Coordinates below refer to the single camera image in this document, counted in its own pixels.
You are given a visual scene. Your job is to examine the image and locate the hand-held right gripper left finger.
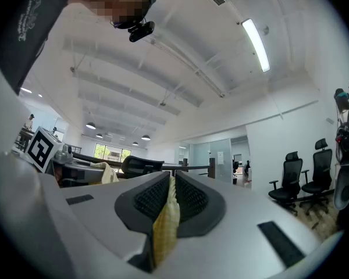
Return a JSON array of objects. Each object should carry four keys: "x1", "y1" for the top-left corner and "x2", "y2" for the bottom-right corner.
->
[{"x1": 115, "y1": 171, "x2": 171, "y2": 235}]

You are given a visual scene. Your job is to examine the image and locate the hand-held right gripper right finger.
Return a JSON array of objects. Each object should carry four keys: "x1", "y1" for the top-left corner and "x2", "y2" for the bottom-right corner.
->
[{"x1": 174, "y1": 170, "x2": 226, "y2": 239}]

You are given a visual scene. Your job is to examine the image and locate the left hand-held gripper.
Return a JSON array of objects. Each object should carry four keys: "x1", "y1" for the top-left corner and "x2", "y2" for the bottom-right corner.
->
[{"x1": 24, "y1": 126, "x2": 105, "y2": 188}]

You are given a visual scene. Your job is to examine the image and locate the pale yellow clothes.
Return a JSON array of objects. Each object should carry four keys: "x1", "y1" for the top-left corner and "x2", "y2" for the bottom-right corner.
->
[{"x1": 90, "y1": 161, "x2": 181, "y2": 269}]

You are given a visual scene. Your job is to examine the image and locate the black office chair with headrest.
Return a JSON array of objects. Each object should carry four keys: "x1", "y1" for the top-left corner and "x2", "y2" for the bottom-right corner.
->
[
  {"x1": 298, "y1": 138, "x2": 334, "y2": 216},
  {"x1": 268, "y1": 151, "x2": 310, "y2": 216}
]

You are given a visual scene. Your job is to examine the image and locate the person's black shirt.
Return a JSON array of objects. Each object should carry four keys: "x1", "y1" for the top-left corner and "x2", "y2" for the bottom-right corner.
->
[{"x1": 0, "y1": 0, "x2": 83, "y2": 96}]

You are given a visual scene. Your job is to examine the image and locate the black and white backpack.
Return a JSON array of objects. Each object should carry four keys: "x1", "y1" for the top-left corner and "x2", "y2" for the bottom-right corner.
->
[{"x1": 335, "y1": 121, "x2": 349, "y2": 165}]

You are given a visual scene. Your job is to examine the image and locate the long ceiling light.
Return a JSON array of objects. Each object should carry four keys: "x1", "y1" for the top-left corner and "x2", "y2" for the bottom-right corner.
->
[{"x1": 241, "y1": 18, "x2": 271, "y2": 73}]

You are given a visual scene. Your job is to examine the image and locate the black head-mounted camera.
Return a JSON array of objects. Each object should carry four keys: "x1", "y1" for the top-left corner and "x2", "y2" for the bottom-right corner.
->
[{"x1": 128, "y1": 20, "x2": 156, "y2": 43}]

